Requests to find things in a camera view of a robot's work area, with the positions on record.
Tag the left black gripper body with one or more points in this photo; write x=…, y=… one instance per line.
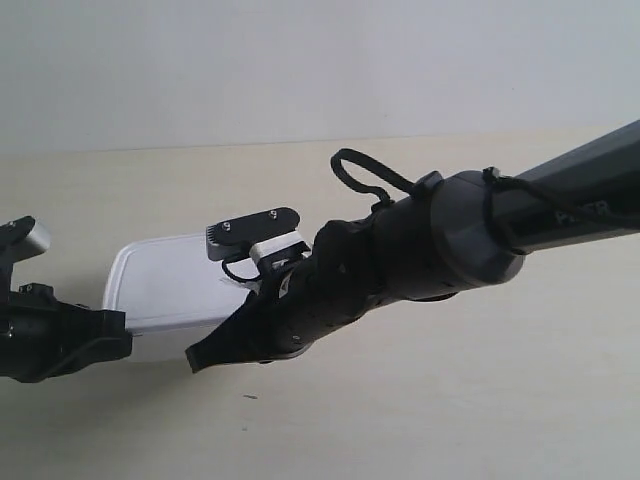
x=42, y=337

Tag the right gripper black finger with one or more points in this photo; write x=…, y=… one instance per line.
x=239, y=339

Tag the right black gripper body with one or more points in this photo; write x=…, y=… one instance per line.
x=346, y=276

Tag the white lidded plastic container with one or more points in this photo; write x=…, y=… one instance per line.
x=171, y=293

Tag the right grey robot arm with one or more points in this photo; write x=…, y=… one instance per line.
x=423, y=241

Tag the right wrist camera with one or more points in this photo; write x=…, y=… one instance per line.
x=268, y=238

